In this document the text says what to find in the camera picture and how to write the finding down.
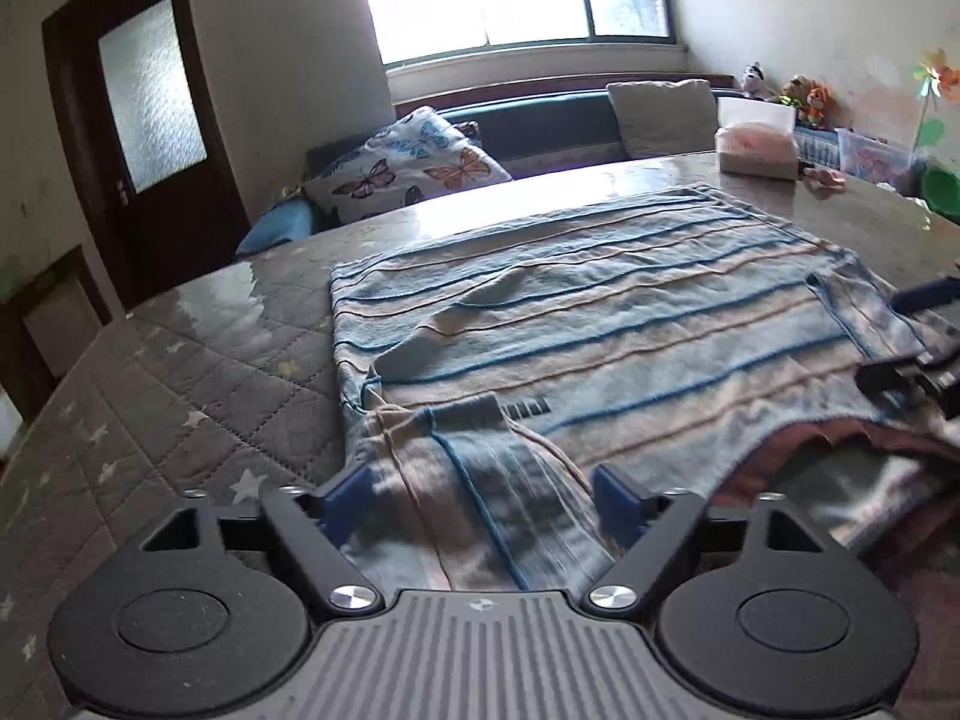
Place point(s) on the clear plastic tissue box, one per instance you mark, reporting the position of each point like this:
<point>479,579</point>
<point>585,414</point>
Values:
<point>756,142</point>

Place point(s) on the blue sofa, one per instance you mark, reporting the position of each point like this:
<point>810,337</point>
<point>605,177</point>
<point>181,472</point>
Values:
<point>555,124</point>

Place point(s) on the low wooden cabinet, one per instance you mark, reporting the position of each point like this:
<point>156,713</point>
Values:
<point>45,330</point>

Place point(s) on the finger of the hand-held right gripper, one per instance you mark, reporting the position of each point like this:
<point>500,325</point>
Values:
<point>911,382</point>
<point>930,294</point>

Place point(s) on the blue cushion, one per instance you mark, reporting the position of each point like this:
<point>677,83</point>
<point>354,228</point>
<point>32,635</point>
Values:
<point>276,229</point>

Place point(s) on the colourful pinwheel flower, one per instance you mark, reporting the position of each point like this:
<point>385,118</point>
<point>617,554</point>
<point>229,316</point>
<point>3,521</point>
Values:
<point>936,82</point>

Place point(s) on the plush toys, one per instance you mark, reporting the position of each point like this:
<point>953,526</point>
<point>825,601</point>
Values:
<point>811,101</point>

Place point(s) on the blue striped knit garment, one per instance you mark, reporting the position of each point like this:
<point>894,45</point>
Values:
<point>600,315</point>

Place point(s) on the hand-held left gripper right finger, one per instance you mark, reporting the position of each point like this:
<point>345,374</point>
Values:
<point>616,504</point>

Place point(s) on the green bowl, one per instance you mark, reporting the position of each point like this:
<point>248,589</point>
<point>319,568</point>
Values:
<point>943,191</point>

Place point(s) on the dark wooden door frosted glass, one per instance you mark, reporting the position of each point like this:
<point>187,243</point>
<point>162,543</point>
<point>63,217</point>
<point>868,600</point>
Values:
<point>187,187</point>

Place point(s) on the grey cushion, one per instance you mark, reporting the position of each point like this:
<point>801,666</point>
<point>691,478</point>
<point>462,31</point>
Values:
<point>664,116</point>

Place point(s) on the grey quilted star table cover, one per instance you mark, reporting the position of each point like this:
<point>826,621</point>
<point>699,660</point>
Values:
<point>195,390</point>

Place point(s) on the small pink object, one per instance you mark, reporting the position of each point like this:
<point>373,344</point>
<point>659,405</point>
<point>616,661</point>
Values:
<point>823,180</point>

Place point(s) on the clear plastic storage box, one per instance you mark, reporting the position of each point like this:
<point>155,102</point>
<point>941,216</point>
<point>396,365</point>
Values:
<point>877,157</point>

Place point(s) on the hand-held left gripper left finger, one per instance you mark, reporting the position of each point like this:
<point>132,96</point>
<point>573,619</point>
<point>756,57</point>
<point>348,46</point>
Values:
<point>351,493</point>

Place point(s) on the butterfly print pillow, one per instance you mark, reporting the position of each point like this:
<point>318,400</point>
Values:
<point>409,161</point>

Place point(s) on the black white plush toy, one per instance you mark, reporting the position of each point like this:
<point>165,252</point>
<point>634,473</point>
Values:
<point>756,81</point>

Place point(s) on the dark red cloth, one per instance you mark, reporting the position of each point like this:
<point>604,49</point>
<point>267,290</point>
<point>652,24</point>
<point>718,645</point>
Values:
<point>825,446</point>

